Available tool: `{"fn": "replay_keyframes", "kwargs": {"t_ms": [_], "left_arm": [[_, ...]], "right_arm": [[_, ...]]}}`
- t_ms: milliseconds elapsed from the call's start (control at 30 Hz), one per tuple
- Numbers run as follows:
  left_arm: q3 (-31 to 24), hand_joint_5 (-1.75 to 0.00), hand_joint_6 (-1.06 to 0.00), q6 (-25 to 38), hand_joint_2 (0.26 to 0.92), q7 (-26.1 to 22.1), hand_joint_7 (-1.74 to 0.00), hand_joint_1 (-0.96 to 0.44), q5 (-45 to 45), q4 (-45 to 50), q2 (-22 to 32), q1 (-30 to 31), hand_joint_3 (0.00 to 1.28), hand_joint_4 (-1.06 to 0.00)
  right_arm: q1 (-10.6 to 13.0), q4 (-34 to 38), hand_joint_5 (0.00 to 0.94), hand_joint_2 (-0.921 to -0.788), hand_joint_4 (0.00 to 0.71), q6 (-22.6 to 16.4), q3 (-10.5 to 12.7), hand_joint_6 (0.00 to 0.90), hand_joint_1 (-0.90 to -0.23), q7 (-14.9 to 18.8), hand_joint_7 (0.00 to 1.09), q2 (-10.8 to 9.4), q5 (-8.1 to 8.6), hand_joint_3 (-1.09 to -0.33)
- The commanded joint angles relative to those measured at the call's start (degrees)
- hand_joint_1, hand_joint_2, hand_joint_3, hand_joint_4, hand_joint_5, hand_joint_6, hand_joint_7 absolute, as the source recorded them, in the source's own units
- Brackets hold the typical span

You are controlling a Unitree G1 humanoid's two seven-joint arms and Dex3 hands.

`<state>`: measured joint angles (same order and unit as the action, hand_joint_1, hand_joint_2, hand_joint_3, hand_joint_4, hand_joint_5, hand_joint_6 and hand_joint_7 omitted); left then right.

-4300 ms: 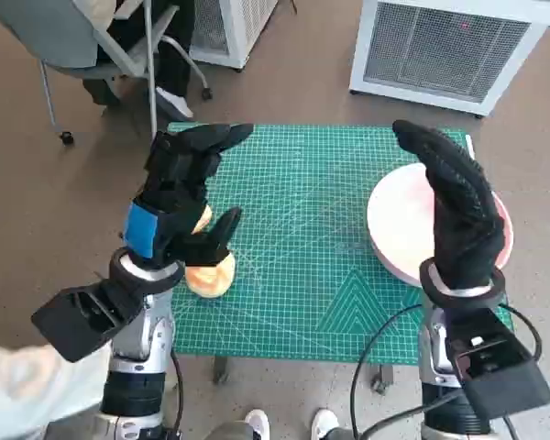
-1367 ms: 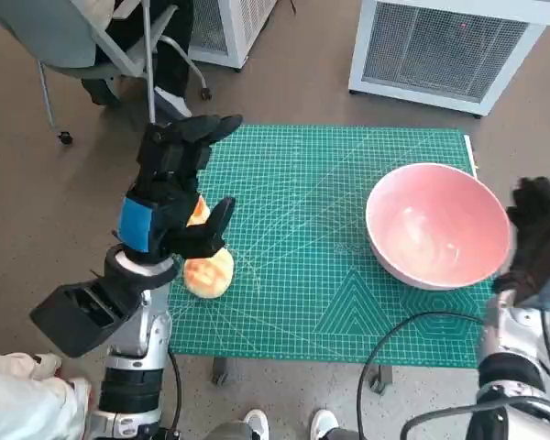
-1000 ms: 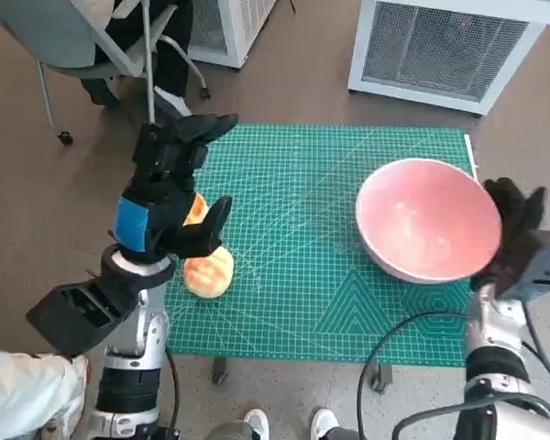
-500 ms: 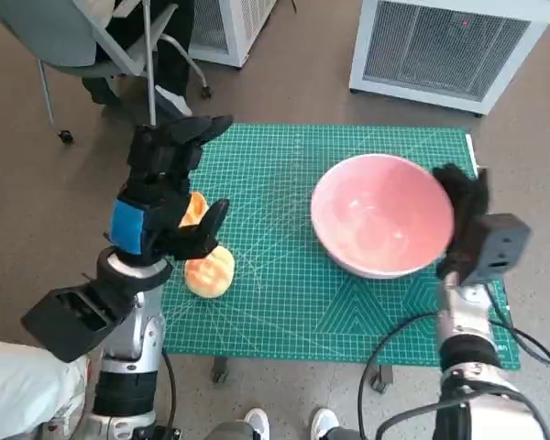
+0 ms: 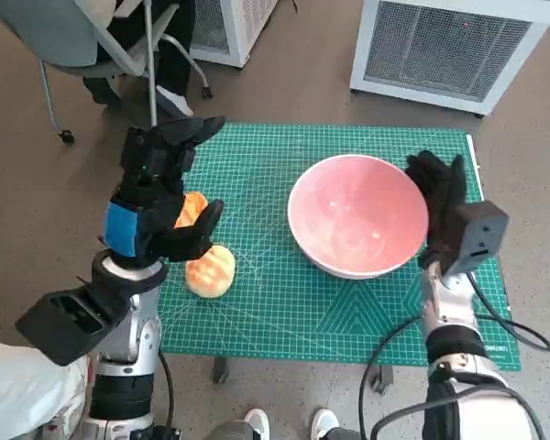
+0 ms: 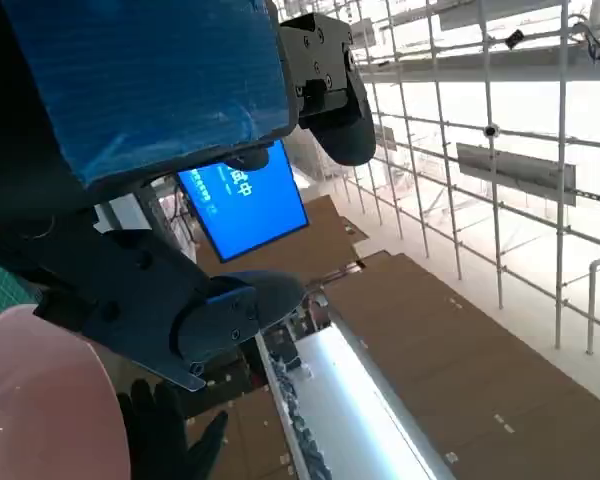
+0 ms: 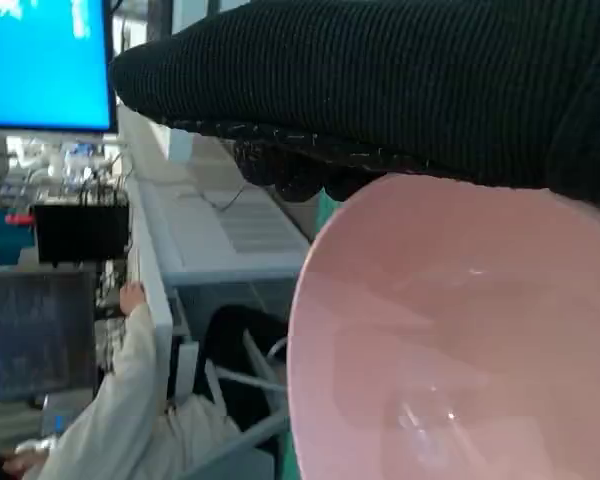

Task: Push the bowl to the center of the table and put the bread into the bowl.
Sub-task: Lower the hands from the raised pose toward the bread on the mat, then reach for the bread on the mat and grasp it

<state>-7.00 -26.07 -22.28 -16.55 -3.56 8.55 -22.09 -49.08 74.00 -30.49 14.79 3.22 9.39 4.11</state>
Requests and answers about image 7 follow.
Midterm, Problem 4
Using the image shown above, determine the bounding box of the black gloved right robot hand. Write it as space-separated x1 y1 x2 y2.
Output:
108 0 600 206

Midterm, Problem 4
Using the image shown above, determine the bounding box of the pink bowl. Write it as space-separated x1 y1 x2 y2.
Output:
287 172 600 480

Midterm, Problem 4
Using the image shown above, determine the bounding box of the small white mesh cabinet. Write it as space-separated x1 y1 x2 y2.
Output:
117 102 312 351

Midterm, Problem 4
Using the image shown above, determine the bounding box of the white desk panel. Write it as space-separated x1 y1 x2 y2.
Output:
124 174 201 401

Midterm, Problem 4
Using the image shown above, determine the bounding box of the black equipment box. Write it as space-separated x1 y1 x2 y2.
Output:
32 202 132 267

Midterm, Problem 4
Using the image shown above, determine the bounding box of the monitor with blue screen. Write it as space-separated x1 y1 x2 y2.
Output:
0 0 119 134

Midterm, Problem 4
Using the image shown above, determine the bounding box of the grey office chair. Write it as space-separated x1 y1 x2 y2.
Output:
179 329 294 480

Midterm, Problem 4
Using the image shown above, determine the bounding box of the person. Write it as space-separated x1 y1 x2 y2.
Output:
0 282 291 480

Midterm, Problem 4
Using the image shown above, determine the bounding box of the teal box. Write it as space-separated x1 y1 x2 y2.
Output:
0 209 36 264

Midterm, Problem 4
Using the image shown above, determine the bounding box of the dark monitor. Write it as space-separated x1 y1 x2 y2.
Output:
0 272 100 401

